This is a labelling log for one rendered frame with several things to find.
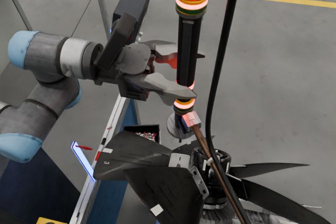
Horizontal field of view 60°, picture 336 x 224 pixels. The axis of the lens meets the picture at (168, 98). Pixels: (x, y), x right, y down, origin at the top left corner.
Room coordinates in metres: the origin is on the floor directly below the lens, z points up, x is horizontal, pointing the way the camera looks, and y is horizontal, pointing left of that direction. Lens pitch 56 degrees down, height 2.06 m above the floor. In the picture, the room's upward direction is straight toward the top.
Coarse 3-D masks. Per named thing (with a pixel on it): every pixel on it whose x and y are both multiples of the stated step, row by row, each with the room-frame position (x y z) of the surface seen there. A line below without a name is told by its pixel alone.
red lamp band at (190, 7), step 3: (177, 0) 0.32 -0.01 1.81; (207, 0) 0.33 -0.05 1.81; (177, 3) 0.32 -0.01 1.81; (180, 3) 0.32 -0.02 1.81; (183, 3) 0.31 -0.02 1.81; (201, 3) 0.31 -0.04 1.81; (204, 3) 0.32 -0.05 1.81; (183, 6) 0.31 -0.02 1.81; (186, 6) 0.31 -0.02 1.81; (189, 6) 0.31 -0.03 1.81; (192, 6) 0.31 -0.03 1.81; (195, 6) 0.31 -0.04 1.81; (198, 6) 0.31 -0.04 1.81; (201, 6) 0.31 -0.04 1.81
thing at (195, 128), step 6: (192, 126) 0.28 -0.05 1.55; (198, 132) 0.26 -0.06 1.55; (198, 138) 0.25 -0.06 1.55; (204, 138) 0.25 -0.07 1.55; (204, 144) 0.24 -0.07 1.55; (204, 150) 0.23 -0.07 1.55; (210, 156) 0.21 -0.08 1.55; (216, 168) 0.19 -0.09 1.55; (216, 174) 0.18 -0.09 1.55; (222, 180) 0.17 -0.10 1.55; (222, 186) 0.16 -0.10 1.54; (228, 192) 0.15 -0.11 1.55; (228, 198) 0.14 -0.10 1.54; (234, 204) 0.13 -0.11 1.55; (234, 210) 0.12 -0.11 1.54; (240, 216) 0.11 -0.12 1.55; (240, 222) 0.10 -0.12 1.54
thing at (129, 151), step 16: (112, 144) 0.42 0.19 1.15; (128, 144) 0.42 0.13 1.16; (144, 144) 0.42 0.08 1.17; (160, 144) 0.41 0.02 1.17; (112, 160) 0.36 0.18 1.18; (128, 160) 0.35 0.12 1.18; (144, 160) 0.35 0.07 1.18; (160, 160) 0.35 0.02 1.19; (96, 176) 0.30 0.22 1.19; (112, 176) 0.30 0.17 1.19
